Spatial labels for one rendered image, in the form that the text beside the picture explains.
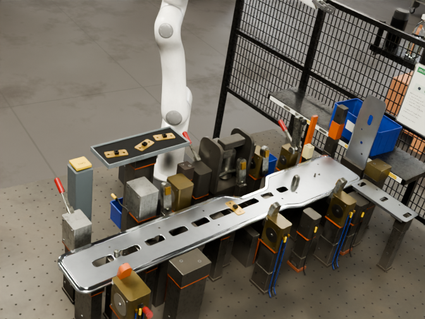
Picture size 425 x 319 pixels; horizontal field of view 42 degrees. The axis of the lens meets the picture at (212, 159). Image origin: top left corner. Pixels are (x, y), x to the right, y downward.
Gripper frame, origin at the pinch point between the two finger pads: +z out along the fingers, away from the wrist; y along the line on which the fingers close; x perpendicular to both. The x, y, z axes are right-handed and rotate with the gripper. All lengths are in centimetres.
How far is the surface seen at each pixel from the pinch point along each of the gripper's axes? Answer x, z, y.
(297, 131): -51, 18, 9
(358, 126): -39, 46, 6
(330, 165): -59, 41, 14
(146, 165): -80, -43, 28
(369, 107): -28, 43, 7
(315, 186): -62, 29, 30
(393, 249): -65, 64, 53
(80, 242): -95, -63, 61
